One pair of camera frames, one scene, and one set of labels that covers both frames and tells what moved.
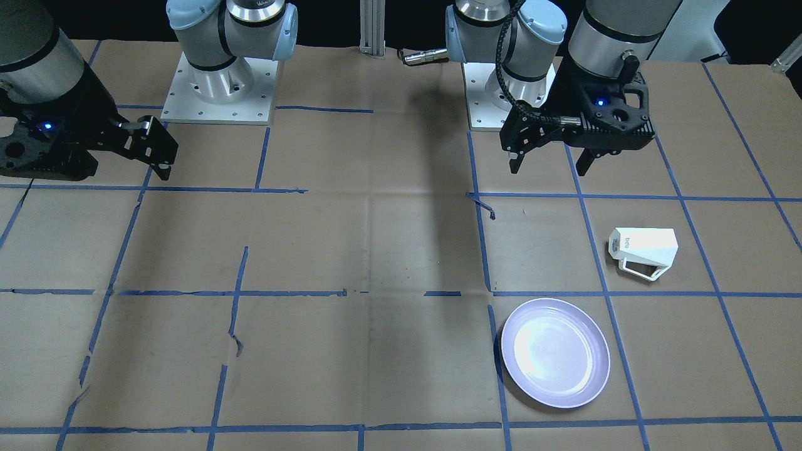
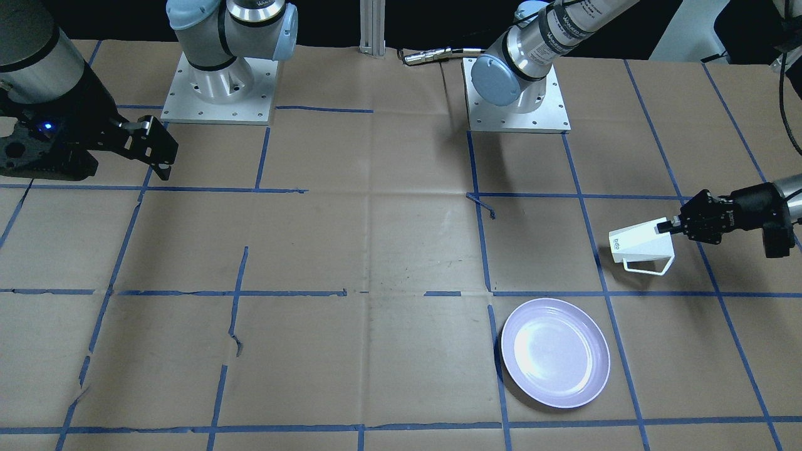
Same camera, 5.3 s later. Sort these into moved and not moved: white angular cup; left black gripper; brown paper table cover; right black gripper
Moved: right black gripper
Not moved: brown paper table cover; left black gripper; white angular cup
